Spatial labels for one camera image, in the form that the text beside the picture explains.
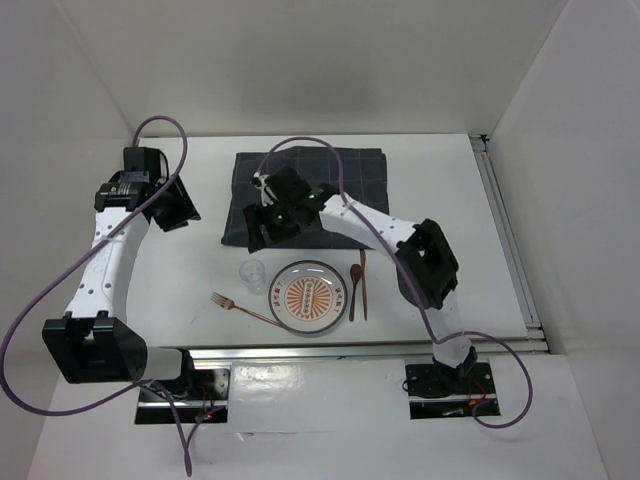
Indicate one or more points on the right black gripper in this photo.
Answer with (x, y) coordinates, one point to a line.
(256, 215)

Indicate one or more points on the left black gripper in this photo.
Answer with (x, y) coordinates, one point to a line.
(184, 209)

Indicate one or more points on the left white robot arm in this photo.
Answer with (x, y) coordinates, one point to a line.
(91, 342)

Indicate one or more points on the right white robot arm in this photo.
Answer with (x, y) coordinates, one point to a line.
(426, 267)

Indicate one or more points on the clear plastic cup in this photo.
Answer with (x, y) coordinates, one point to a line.
(253, 274)

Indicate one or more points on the patterned glass plate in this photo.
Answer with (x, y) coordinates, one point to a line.
(308, 298)

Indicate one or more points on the copper fork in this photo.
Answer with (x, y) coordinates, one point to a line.
(228, 304)

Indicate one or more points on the copper knife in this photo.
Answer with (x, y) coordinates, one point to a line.
(363, 259)

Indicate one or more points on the copper spoon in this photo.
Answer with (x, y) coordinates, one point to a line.
(356, 274)

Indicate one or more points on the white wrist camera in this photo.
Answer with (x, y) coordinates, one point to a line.
(259, 181)

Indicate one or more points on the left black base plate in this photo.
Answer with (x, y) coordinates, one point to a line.
(202, 396)

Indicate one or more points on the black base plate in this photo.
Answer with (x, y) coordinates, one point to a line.
(202, 396)
(430, 397)

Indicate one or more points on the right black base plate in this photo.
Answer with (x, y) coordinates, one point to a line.
(430, 397)

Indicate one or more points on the aluminium frame rail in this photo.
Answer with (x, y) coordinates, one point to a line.
(444, 177)

